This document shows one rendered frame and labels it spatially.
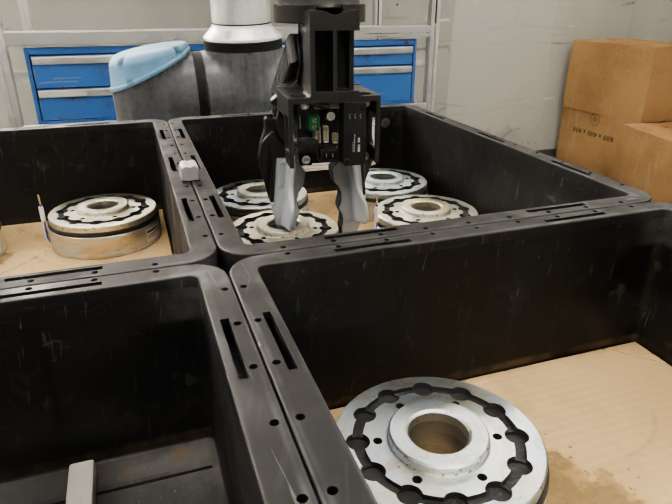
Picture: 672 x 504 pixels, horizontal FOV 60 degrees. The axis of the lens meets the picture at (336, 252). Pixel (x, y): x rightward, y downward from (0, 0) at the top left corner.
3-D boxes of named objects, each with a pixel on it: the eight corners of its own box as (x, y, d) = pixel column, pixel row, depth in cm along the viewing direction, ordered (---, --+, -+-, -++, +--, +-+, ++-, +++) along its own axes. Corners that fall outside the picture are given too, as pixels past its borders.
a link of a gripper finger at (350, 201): (356, 269, 51) (336, 170, 47) (339, 244, 56) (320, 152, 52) (389, 260, 51) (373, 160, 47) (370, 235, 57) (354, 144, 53)
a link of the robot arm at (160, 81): (120, 130, 93) (104, 40, 87) (205, 123, 97) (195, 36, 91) (118, 150, 83) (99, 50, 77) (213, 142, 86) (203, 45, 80)
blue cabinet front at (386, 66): (255, 180, 252) (247, 42, 229) (409, 166, 272) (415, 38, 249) (257, 182, 249) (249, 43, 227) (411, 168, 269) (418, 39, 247)
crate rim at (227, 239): (168, 139, 66) (166, 118, 65) (408, 121, 75) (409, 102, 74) (226, 298, 32) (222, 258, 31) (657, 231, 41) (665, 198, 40)
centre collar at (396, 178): (353, 178, 68) (353, 172, 68) (390, 173, 70) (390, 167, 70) (374, 189, 64) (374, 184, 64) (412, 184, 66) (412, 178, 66)
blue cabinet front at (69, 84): (54, 198, 230) (23, 47, 207) (237, 181, 250) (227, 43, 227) (53, 200, 227) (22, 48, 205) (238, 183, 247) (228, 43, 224)
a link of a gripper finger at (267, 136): (254, 200, 51) (267, 98, 48) (252, 195, 52) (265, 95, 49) (306, 205, 52) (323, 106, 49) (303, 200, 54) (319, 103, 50)
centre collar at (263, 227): (253, 221, 55) (252, 215, 55) (304, 217, 56) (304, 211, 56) (259, 241, 51) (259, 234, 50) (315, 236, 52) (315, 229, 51)
